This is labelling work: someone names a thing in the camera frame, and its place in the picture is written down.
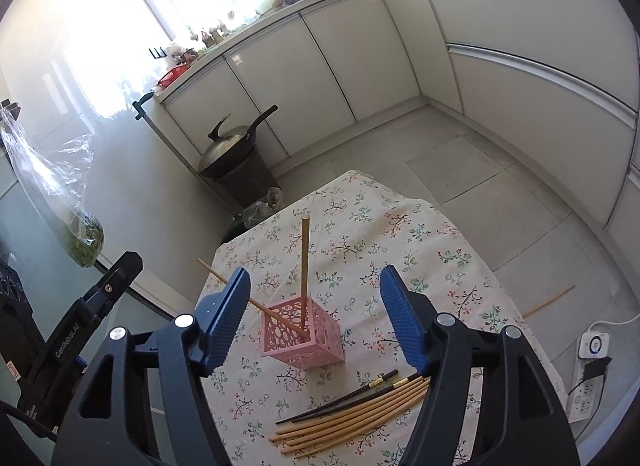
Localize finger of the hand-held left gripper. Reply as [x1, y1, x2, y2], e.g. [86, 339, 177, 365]
[75, 252, 144, 319]

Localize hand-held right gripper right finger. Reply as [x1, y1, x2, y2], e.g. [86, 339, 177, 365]
[379, 266, 581, 466]

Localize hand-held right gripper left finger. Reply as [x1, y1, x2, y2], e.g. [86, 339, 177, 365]
[50, 267, 251, 466]

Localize light wooden chopstick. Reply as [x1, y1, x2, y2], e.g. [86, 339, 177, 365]
[299, 216, 311, 344]
[197, 259, 308, 341]

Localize pink perforated chopstick holder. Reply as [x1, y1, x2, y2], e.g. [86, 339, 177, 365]
[260, 295, 347, 369]

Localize pile of wooden chopsticks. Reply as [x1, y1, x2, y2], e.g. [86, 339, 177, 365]
[268, 377, 432, 459]

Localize plastic bag of greens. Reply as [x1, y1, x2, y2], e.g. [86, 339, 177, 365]
[0, 106, 106, 267]

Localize black chopstick with gold band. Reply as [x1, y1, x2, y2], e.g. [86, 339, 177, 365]
[276, 372, 423, 428]
[289, 370, 399, 424]

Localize floral tablecloth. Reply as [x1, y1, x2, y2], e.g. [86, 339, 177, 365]
[197, 170, 571, 466]

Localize crumpled clear plastic bag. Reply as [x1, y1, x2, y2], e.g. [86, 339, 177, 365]
[242, 187, 283, 227]

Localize brown trash bin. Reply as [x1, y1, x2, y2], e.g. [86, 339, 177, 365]
[200, 146, 278, 211]

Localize wooden stick on floor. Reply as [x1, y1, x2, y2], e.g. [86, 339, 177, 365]
[521, 286, 576, 317]

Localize wok with lid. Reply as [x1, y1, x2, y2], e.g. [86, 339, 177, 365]
[197, 104, 279, 181]

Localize white smart plug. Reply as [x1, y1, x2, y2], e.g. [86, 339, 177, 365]
[577, 331, 612, 361]

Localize white power strip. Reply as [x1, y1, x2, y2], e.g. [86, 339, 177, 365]
[567, 376, 608, 422]

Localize red plastic basket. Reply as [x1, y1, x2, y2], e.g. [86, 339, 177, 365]
[158, 67, 191, 88]

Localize white kitchen counter cabinets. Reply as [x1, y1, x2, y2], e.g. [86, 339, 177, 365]
[160, 0, 640, 267]

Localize long-handled dark dustpan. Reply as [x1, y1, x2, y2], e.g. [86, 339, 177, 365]
[132, 92, 248, 247]

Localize white cable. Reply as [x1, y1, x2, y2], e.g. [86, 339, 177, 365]
[590, 313, 640, 334]

